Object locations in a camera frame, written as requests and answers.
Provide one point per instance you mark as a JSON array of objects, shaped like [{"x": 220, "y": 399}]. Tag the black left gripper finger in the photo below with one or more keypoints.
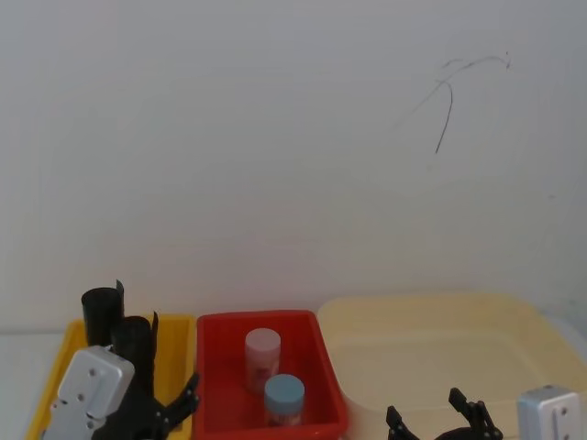
[{"x": 183, "y": 401}]

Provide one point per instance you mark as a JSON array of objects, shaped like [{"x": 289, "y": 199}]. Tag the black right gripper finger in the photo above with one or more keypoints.
[
  {"x": 398, "y": 424},
  {"x": 477, "y": 414}
]

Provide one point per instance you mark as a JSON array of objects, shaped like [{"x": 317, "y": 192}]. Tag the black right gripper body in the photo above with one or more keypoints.
[{"x": 454, "y": 435}]

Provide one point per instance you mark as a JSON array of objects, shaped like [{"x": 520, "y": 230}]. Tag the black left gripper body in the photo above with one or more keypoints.
[{"x": 137, "y": 419}]

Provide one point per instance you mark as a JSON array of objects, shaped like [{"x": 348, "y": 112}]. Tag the red plastic bin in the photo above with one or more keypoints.
[{"x": 220, "y": 366}]

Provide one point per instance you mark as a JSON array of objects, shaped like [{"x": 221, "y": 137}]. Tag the yellow plastic bin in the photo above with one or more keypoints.
[{"x": 176, "y": 348}]

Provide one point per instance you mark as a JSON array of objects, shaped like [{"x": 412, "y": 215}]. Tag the black rolled sheet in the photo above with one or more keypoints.
[
  {"x": 101, "y": 316},
  {"x": 135, "y": 353}
]

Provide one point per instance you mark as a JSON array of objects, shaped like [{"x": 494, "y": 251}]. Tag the cream plastic bin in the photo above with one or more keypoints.
[{"x": 435, "y": 348}]

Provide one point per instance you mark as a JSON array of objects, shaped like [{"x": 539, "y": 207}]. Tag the clear jar with pink lid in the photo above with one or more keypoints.
[{"x": 262, "y": 353}]

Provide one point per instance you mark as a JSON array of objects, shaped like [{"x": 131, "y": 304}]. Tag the clear jar with blue lid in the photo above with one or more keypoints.
[{"x": 284, "y": 396}]

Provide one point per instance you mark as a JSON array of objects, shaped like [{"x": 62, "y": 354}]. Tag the left robot arm with camera housing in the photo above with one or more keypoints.
[{"x": 94, "y": 385}]

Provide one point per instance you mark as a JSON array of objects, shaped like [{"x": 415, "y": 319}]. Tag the robot arm with camera housing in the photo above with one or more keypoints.
[
  {"x": 94, "y": 385},
  {"x": 552, "y": 414}
]

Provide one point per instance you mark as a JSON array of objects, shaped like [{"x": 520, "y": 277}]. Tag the right robot arm with camera housing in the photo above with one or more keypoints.
[{"x": 552, "y": 414}]

